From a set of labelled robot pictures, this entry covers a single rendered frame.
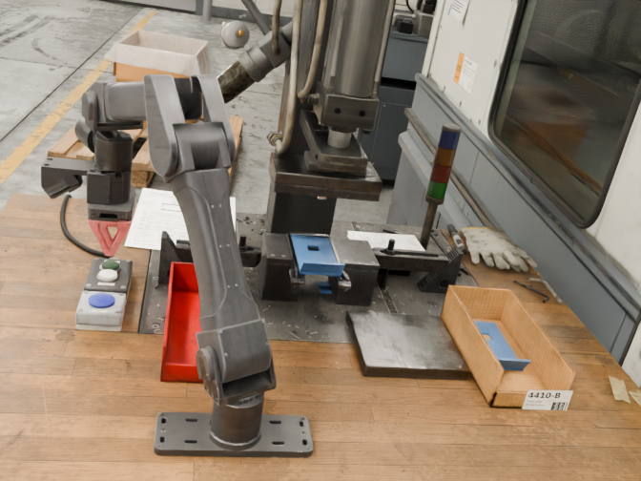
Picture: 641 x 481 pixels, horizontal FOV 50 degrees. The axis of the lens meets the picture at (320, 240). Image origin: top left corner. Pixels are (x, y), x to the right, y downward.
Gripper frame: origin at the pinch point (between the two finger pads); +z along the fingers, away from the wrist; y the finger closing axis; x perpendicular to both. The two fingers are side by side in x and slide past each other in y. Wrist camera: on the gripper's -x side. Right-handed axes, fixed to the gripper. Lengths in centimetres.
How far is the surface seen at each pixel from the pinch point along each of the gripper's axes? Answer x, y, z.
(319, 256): 35.2, 1.7, -2.0
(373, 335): 43.4, 15.4, 4.7
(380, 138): 128, -295, 67
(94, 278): -2.0, 4.1, 3.9
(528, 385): 67, 25, 6
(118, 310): 2.9, 13.6, 3.8
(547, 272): 97, -27, 13
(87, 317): -1.6, 14.9, 4.5
